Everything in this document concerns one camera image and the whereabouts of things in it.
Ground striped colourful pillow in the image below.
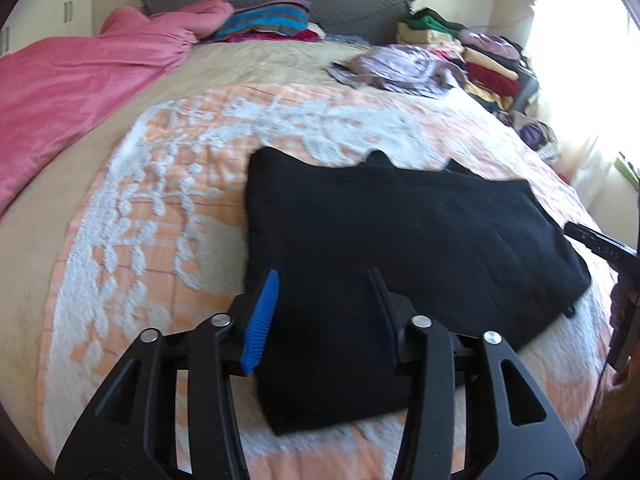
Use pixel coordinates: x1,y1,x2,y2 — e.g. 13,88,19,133
210,0,311,41

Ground tan fleece sleeve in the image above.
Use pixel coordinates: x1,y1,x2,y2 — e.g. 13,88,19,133
580,348,639,479

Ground right hand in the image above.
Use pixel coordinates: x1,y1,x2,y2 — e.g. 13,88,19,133
610,273,639,330

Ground black long-sleeve shirt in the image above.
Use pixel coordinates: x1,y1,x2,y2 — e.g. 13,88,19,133
245,148,591,434

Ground pile of folded clothes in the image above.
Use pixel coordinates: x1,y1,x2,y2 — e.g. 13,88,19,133
396,6,542,122

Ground orange white tufted blanket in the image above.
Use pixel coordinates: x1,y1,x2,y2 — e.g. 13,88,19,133
37,84,614,479

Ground cream built-in wardrobe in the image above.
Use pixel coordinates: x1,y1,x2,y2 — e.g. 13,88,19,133
1,0,93,55

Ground floral laundry basket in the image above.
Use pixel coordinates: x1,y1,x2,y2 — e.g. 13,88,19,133
509,112,561,165

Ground lilac crumpled garment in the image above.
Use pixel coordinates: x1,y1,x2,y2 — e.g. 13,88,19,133
326,44,466,99

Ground beige bed sheet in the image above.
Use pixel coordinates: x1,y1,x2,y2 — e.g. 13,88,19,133
1,41,357,464

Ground pink duvet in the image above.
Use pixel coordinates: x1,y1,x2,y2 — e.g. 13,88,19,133
1,0,233,208

